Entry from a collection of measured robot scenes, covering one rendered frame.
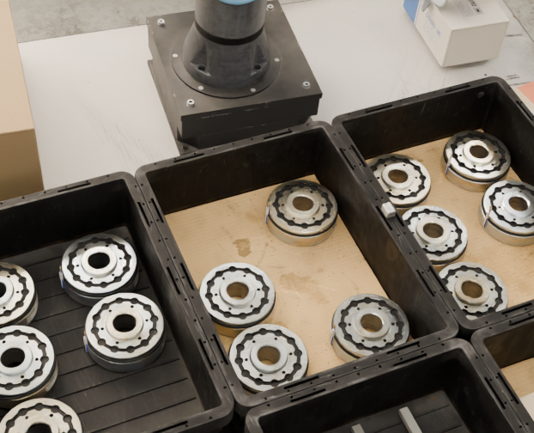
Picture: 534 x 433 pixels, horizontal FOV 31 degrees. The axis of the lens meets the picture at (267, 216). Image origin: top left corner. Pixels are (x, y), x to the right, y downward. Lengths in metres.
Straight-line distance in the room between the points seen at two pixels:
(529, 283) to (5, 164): 0.79
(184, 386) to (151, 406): 0.05
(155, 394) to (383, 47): 0.94
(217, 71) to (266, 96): 0.09
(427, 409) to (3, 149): 0.71
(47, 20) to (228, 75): 1.51
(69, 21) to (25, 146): 1.61
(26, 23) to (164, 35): 1.37
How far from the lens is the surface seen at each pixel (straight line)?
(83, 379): 1.28
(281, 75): 1.69
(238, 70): 1.63
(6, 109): 1.50
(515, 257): 1.46
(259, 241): 1.40
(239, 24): 1.58
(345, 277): 1.38
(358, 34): 1.96
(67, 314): 1.33
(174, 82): 1.66
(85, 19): 3.08
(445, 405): 1.29
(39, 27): 3.06
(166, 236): 1.27
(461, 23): 1.85
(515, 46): 2.01
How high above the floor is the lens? 1.93
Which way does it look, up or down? 50 degrees down
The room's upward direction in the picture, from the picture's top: 6 degrees clockwise
